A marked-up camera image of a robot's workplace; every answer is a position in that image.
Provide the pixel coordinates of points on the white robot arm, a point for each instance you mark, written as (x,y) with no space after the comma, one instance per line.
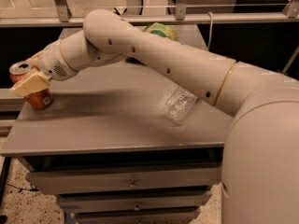
(260,178)

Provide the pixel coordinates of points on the orange coke can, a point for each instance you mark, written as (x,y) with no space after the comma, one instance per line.
(37,100)

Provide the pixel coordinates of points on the bottom grey drawer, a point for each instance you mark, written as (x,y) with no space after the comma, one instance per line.
(139,217)

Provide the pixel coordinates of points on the top grey drawer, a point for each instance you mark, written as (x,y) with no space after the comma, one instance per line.
(130,178)

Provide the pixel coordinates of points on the grey drawer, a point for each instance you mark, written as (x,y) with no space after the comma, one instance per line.
(135,201)
(130,178)
(139,217)

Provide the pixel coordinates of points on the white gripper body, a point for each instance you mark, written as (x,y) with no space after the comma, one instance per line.
(52,62)

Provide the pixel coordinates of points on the grey drawer cabinet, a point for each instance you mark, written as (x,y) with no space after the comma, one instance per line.
(114,117)

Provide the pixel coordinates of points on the middle grey drawer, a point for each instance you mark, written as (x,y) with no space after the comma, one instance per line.
(135,201)

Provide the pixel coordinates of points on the green chip bag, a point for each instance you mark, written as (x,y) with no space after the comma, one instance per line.
(162,30)

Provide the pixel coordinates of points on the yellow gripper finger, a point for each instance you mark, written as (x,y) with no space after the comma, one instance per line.
(29,82)
(34,60)

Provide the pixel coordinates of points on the clear plastic water bottle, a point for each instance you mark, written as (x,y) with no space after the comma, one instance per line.
(179,104)

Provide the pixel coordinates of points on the grey metal railing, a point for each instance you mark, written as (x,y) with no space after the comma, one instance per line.
(71,13)

